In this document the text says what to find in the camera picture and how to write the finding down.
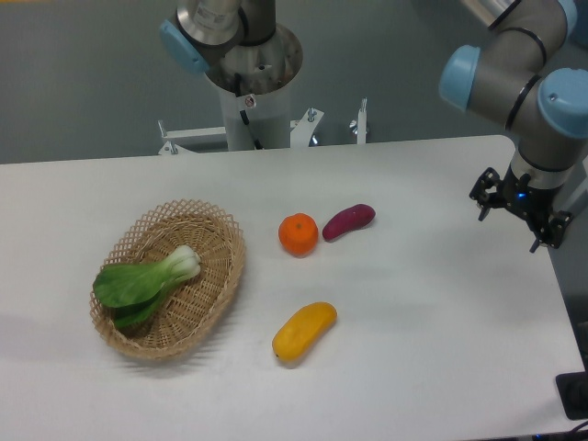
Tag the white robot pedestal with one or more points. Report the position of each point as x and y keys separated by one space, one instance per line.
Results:
x=257 y=79

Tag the yellow mango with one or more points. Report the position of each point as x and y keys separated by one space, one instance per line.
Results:
x=302 y=331

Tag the black device at edge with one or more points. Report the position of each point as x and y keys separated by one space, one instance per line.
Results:
x=572 y=388

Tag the purple sweet potato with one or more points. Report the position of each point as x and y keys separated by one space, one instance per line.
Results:
x=348 y=220

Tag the woven wicker basket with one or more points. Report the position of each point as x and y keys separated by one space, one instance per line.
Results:
x=191 y=310

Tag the orange tangerine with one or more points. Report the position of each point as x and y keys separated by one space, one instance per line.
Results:
x=298 y=234

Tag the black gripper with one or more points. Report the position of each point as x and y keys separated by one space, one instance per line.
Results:
x=526 y=202

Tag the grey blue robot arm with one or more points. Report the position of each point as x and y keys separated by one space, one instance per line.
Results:
x=502 y=83

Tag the green bok choy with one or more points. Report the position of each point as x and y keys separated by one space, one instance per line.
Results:
x=135 y=291

